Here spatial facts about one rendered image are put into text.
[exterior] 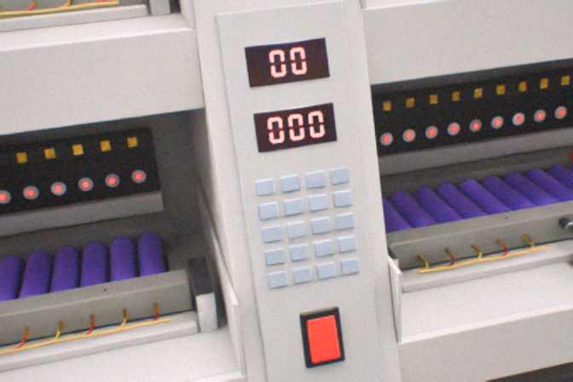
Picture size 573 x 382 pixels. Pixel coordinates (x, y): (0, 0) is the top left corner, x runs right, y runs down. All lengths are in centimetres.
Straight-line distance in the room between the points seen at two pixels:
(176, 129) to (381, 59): 23
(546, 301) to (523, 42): 17
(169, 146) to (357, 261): 23
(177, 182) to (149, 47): 22
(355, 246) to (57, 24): 22
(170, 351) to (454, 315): 18
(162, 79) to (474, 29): 19
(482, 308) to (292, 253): 14
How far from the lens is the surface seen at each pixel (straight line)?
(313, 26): 39
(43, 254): 55
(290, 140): 39
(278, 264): 40
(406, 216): 55
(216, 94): 39
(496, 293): 49
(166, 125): 58
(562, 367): 71
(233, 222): 39
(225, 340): 45
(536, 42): 46
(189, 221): 59
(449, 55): 43
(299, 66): 39
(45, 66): 39
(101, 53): 39
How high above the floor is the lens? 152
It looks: 10 degrees down
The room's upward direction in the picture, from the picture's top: 7 degrees counter-clockwise
